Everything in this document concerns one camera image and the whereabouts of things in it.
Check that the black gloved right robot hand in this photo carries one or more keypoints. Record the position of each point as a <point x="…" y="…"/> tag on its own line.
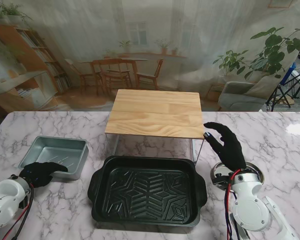
<point x="230" y="150"/>

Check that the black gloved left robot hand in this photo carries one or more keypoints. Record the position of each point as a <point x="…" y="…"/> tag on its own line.
<point x="40" y="173"/>

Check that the kidney-shaped steel dish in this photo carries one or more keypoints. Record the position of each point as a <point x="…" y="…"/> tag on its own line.
<point x="221" y="171"/>

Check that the silver rectangular baking tin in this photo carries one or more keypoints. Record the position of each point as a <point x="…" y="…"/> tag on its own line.
<point x="57" y="152"/>

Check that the large black patterned baking tray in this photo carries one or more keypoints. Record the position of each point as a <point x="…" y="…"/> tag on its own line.
<point x="147" y="192"/>

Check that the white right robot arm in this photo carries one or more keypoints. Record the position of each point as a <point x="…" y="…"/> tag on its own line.
<point x="250" y="210"/>

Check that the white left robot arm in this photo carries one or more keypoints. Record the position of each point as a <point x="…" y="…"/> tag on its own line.
<point x="5" y="197"/>

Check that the wooden shelf with metal legs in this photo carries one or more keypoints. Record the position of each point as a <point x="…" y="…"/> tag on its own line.
<point x="155" y="115"/>

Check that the black tripod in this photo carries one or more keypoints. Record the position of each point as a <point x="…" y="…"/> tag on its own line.
<point x="288" y="87"/>

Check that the blue panel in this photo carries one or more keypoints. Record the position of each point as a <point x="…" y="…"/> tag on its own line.
<point x="288" y="73"/>

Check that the printed room scene backdrop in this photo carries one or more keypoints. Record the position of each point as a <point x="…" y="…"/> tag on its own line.
<point x="140" y="37"/>

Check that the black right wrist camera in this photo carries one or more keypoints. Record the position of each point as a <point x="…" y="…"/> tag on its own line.
<point x="220" y="179"/>

